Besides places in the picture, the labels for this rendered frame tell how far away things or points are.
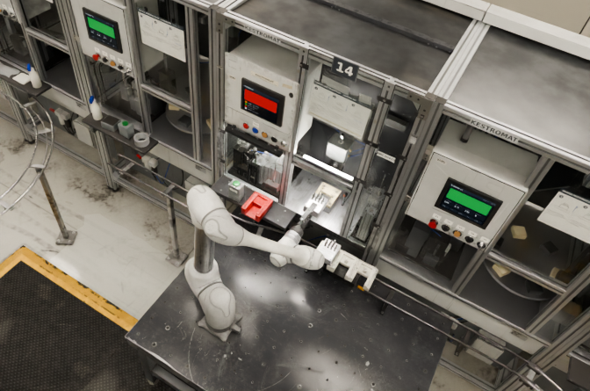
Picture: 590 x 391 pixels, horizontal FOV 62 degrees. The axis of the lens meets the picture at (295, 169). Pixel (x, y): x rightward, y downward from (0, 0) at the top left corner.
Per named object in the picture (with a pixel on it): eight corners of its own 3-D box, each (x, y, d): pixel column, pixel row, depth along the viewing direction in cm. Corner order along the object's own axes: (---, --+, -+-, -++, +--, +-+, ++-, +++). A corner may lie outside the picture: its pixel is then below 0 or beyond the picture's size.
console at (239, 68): (221, 124, 274) (221, 54, 240) (249, 97, 292) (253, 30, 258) (286, 155, 263) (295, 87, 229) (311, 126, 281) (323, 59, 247)
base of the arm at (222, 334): (230, 346, 259) (230, 342, 255) (196, 325, 265) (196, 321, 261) (249, 319, 271) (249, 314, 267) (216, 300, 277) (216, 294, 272)
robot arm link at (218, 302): (213, 336, 256) (212, 316, 240) (197, 307, 266) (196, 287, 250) (241, 321, 264) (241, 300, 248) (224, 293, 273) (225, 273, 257)
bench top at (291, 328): (125, 339, 260) (124, 336, 257) (237, 209, 326) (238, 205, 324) (383, 512, 220) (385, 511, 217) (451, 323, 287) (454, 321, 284)
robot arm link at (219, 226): (249, 233, 219) (234, 212, 226) (226, 226, 204) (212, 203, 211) (229, 253, 221) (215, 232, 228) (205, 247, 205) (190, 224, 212)
